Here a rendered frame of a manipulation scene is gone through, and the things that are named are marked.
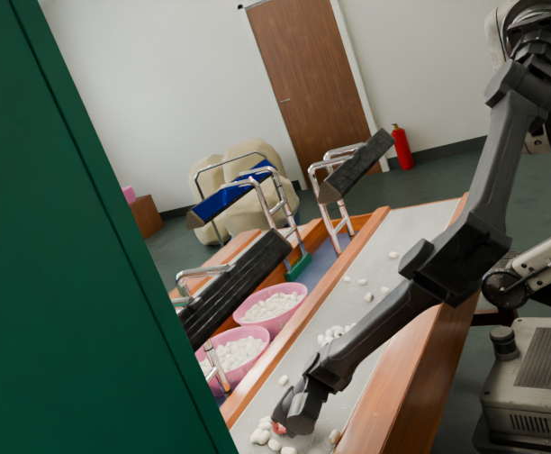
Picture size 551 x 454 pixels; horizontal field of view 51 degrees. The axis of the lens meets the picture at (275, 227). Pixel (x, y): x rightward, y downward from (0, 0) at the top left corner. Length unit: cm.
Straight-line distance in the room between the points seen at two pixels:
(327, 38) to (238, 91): 123
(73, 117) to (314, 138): 580
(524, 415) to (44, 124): 146
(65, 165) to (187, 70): 638
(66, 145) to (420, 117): 555
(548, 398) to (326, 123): 490
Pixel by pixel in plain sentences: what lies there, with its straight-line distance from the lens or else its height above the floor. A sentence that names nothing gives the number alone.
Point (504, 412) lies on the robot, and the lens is 175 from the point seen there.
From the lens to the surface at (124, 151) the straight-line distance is 782.
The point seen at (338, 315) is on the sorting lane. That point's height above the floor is 74.
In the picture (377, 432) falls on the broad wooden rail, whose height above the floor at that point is 77.
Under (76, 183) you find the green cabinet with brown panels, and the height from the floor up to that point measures 147.
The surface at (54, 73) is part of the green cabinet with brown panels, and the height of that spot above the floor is 158.
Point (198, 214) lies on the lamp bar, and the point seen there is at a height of 108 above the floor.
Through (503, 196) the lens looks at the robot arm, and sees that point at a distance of 92.
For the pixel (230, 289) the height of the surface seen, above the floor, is 108.
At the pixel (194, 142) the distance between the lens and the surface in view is 713.
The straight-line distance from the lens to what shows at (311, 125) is 633.
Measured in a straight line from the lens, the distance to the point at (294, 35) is 621.
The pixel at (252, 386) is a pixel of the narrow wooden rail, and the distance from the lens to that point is 155.
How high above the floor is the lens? 152
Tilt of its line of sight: 16 degrees down
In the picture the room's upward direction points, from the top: 20 degrees counter-clockwise
